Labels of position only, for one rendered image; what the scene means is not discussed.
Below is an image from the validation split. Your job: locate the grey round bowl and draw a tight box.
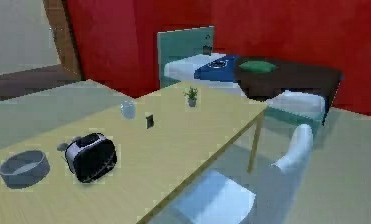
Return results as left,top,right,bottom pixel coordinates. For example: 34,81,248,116
0,149,51,190

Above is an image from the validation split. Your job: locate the small green potted plant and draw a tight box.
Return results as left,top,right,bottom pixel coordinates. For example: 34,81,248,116
183,86,199,108

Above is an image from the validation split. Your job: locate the light wooden table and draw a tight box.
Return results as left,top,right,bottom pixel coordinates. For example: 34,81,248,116
0,81,270,224

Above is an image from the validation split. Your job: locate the silver round object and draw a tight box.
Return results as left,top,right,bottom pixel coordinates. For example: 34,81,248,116
208,59,229,69

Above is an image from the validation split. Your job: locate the teal bed with white mattress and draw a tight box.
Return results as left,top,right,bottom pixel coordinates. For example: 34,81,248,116
156,25,344,129

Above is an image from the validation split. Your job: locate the dark potted plant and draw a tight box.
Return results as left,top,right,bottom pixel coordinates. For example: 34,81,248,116
202,33,214,56

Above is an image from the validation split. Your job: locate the green pillow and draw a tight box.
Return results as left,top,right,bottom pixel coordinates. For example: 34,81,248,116
238,60,278,74

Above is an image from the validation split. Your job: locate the white chair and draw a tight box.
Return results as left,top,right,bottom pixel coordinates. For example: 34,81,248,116
172,123,315,224

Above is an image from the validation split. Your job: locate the black and silver toaster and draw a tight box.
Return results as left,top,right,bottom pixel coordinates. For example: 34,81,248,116
56,132,118,184

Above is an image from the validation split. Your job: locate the dark brown blanket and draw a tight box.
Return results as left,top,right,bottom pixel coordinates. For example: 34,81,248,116
234,56,343,109

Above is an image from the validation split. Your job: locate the brown wooden door frame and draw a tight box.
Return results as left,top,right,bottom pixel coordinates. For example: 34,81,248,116
42,0,86,81

